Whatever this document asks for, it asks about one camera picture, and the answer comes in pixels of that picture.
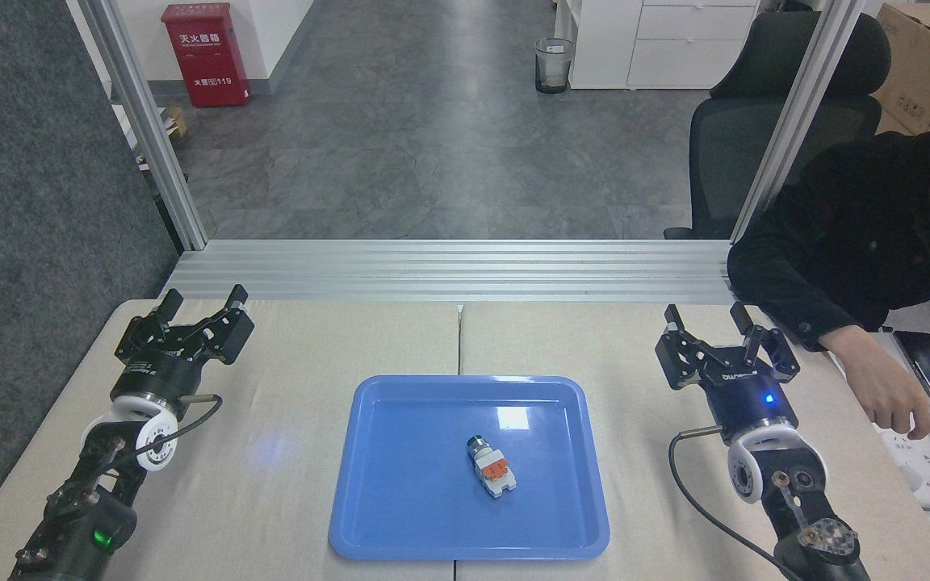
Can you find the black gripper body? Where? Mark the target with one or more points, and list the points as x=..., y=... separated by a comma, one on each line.
x=157, y=375
x=751, y=399

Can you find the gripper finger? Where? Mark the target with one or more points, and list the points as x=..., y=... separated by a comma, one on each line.
x=231, y=331
x=138, y=339
x=776, y=355
x=683, y=359

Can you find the white orange switch part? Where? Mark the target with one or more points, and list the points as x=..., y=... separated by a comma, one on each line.
x=491, y=468

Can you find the blue plastic tray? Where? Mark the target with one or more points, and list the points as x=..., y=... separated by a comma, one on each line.
x=416, y=484

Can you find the person's hand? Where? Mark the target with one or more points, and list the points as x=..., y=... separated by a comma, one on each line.
x=889, y=399

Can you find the dark grey partition panel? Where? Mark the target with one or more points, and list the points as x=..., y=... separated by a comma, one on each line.
x=37, y=242

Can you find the person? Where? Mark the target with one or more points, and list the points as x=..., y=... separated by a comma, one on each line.
x=844, y=226

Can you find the white power strip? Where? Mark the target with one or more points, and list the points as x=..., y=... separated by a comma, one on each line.
x=929, y=476

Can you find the small cardboard carton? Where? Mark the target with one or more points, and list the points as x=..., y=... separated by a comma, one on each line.
x=176, y=121

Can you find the black office chair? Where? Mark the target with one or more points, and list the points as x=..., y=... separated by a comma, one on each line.
x=743, y=137

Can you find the red fire extinguisher box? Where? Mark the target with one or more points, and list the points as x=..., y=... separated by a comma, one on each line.
x=207, y=56

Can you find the white drawer cabinet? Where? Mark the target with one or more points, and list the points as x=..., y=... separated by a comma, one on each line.
x=659, y=48

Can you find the grey trash bin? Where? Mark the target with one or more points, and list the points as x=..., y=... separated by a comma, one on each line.
x=554, y=68

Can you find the large cardboard box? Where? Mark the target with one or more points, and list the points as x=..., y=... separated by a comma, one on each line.
x=921, y=56

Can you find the silver aluminium post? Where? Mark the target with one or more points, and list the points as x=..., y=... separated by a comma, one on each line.
x=150, y=129
x=796, y=121

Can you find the silver aluminium rail bed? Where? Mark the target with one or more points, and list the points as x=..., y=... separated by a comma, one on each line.
x=465, y=270

